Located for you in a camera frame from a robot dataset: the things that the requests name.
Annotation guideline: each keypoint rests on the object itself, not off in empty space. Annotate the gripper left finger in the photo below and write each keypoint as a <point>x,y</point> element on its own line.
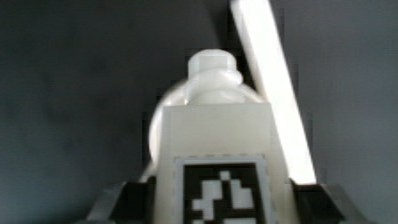
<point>123,206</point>

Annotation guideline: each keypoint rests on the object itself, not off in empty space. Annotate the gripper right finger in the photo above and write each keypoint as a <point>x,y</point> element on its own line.
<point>324,205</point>

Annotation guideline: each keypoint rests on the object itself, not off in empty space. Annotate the white U-shaped fence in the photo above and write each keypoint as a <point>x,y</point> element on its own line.
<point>258,33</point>

